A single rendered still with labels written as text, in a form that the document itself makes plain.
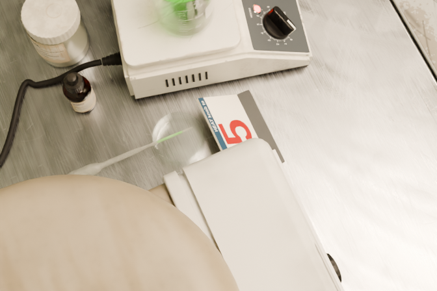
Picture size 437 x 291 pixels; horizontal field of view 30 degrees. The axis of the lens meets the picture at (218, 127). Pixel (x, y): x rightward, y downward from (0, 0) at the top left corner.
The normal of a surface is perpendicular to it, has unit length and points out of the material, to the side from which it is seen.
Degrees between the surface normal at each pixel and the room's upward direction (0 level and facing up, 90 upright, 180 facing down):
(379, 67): 0
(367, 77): 0
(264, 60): 90
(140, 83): 90
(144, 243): 5
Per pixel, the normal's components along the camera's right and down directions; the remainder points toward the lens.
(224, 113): 0.58, -0.50
